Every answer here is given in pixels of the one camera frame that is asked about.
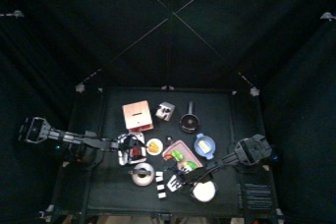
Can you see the white framed toy tray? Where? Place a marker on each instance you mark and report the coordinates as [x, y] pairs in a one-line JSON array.
[[123, 159]]

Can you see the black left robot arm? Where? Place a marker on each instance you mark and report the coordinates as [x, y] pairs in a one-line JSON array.
[[66, 136]]

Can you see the small red toy piece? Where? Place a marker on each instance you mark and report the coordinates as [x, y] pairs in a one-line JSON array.
[[137, 152]]

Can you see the blue toy bowl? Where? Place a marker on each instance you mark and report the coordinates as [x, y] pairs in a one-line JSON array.
[[197, 142]]

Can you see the metal frame corner bracket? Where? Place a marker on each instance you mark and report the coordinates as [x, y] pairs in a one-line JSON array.
[[327, 15], [81, 87], [254, 91], [17, 14]]

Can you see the small dark toy item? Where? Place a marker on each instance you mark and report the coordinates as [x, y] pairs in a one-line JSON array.
[[169, 140]]

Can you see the green and yellow toy vegetable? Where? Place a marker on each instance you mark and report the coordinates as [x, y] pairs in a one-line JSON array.
[[190, 165]]

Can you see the pale wooden knife holder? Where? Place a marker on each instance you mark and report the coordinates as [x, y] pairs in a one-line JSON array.
[[166, 111]]

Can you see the dark toy frying pan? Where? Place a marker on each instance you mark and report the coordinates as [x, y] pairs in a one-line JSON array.
[[190, 122]]

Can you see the white plate with orange food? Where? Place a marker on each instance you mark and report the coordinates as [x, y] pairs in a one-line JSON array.
[[154, 146]]

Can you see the yellow toy butter piece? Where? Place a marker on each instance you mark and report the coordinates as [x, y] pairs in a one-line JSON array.
[[205, 146]]

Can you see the pink cutting board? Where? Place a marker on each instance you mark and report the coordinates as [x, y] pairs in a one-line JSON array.
[[189, 149]]

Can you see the orange toy carrot piece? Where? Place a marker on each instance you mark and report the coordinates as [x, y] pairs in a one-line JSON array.
[[169, 157]]

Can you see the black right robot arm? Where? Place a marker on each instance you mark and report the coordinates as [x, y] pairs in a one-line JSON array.
[[250, 151]]

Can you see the white round plate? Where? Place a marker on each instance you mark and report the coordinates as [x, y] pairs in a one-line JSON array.
[[205, 192]]

